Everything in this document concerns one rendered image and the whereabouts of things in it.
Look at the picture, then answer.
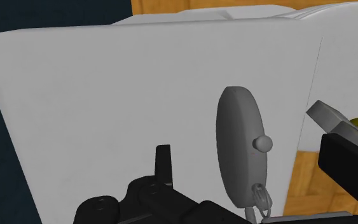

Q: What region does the grey oval disc with ring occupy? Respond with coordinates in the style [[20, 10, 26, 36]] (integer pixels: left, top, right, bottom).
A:
[[215, 85, 274, 224]]

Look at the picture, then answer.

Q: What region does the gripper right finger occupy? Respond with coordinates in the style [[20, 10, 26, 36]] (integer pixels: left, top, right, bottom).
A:
[[317, 132, 358, 209]]

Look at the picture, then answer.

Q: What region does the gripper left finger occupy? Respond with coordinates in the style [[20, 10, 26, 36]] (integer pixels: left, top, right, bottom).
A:
[[72, 143, 200, 224]]

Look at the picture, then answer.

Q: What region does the grey angular flat object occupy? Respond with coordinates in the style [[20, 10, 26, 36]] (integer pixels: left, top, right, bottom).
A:
[[305, 99, 358, 157]]

